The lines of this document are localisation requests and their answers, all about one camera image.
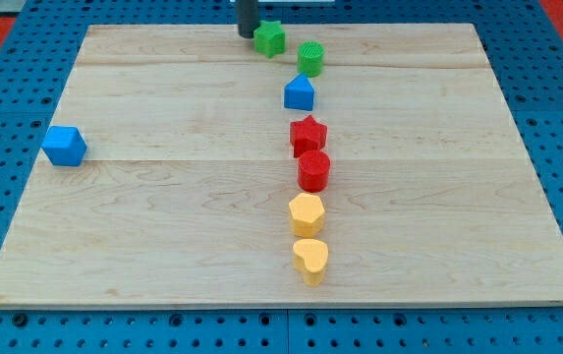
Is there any yellow heart block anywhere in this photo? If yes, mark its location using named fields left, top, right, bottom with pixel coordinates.
left=292, top=239, right=329, bottom=286

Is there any light wooden board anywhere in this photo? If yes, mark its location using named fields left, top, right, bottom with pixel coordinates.
left=0, top=24, right=563, bottom=310

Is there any green cylinder block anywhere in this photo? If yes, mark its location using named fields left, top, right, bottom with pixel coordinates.
left=297, top=41, right=325, bottom=78

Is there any blue cube block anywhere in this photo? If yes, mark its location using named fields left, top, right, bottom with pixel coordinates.
left=41, top=126, right=86, bottom=167

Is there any green star block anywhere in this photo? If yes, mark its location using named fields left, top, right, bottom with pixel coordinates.
left=253, top=21, right=286, bottom=58

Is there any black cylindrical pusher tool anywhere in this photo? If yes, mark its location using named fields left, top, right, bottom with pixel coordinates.
left=235, top=0, right=259, bottom=39

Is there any red cylinder block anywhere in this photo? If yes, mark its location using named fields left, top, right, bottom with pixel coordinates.
left=298, top=150, right=331, bottom=193

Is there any red star block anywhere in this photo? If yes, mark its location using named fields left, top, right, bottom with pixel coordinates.
left=290, top=115, right=328, bottom=158

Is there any blue triangular house block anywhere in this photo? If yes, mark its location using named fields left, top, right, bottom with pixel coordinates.
left=284, top=74, right=315, bottom=111

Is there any yellow hexagon block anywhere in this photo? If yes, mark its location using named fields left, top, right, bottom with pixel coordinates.
left=288, top=193, right=325, bottom=238

